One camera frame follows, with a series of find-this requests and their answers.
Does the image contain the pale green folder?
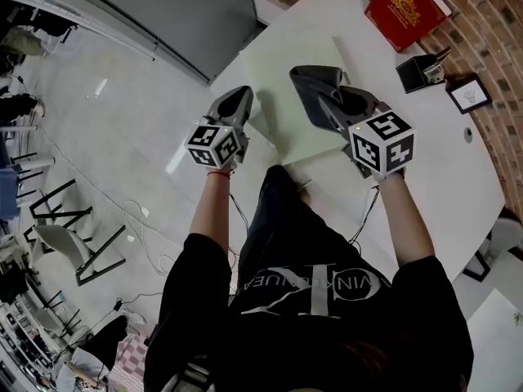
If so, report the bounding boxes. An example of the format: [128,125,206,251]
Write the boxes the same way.
[238,34,359,167]

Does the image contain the red book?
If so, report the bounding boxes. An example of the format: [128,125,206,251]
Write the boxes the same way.
[364,0,453,52]

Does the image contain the person's left forearm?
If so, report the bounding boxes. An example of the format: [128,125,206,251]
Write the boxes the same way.
[190,169,235,257]

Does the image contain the person's black trousers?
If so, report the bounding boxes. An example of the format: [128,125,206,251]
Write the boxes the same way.
[239,165,312,269]

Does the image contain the grey waist pack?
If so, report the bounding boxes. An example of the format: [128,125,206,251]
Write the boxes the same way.
[163,355,212,392]

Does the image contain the blue table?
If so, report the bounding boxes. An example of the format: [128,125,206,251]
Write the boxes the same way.
[0,167,20,220]

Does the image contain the black picture frame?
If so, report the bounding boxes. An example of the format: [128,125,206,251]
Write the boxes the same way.
[445,73,494,116]

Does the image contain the black cable under desk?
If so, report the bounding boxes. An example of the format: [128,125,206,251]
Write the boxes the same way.
[346,185,382,256]

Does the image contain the black metal leg frame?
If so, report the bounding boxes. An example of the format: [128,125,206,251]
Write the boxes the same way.
[23,179,94,241]

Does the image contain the white power strip with cables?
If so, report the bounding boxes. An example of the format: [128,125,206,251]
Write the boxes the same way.
[121,200,175,278]

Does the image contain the white side table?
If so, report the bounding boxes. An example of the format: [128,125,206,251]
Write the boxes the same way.
[465,287,523,392]

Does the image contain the black pen holder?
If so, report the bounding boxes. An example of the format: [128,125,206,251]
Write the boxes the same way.
[395,54,434,94]

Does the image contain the black floor cable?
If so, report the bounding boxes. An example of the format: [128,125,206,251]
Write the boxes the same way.
[115,291,165,314]

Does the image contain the pink checked cloth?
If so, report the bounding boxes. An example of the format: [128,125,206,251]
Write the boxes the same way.
[114,335,151,383]

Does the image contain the person's black printed t-shirt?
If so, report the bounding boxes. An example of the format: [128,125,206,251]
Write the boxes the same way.
[142,214,475,392]

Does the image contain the grey upholstered chair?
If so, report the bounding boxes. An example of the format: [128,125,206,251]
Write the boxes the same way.
[461,208,523,283]

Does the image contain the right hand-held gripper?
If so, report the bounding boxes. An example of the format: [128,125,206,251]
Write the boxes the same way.
[317,87,417,179]

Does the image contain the person's right forearm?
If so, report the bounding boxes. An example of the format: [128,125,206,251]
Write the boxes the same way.
[373,173,436,270]

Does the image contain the white chair with black legs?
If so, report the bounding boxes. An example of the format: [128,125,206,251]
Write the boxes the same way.
[32,222,127,287]

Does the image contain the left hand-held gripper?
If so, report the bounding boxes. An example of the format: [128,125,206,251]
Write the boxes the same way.
[186,87,254,167]

